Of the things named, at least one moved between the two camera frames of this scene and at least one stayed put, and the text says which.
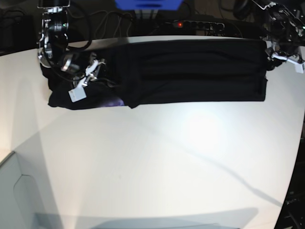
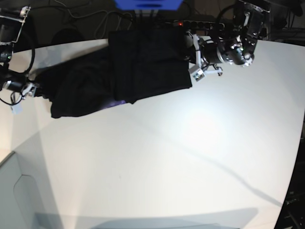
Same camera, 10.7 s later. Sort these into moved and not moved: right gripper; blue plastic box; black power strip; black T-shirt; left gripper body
Moved: right gripper; black T-shirt; left gripper body
Not moved: blue plastic box; black power strip
